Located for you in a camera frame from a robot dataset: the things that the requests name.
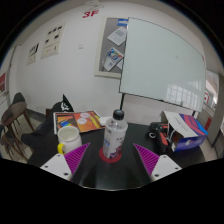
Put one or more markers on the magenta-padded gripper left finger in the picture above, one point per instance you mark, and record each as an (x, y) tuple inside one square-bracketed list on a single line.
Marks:
[(63, 165)]

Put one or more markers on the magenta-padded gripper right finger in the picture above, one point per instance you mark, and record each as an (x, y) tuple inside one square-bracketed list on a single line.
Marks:
[(160, 165)]

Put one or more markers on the clear black-capped drink bottle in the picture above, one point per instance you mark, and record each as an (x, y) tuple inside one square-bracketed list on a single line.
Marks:
[(114, 136)]

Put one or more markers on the blue printed cardboard box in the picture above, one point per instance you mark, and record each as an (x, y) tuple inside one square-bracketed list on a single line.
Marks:
[(190, 133)]

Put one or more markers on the orange colourful booklet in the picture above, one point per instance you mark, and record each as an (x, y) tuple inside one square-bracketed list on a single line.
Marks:
[(80, 121)]

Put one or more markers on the black pennant flag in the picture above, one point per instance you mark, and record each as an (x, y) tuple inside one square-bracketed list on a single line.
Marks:
[(65, 106)]

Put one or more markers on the small white flat case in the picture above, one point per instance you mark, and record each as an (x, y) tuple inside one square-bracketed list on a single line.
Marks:
[(105, 121)]

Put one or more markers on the round wooden table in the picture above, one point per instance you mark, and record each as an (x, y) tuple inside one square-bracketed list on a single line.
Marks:
[(13, 111)]

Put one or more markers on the dark round-back chair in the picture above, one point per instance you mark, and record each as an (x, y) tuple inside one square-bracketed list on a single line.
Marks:
[(18, 97)]

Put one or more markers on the glass whiteboard on stand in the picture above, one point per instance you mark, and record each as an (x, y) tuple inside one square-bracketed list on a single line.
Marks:
[(160, 60)]

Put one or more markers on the grey notice board with papers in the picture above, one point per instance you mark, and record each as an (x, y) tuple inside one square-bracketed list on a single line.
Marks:
[(111, 50)]

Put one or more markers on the red floor number sign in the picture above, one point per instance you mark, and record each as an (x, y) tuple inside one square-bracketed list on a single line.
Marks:
[(90, 14)]

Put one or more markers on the red wall poster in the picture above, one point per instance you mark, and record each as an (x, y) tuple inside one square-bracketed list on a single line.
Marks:
[(2, 83)]

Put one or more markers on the small white wall poster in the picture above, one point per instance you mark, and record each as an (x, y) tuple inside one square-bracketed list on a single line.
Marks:
[(33, 53)]

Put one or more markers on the large white wall poster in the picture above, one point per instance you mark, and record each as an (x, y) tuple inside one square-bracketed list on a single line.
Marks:
[(53, 40)]

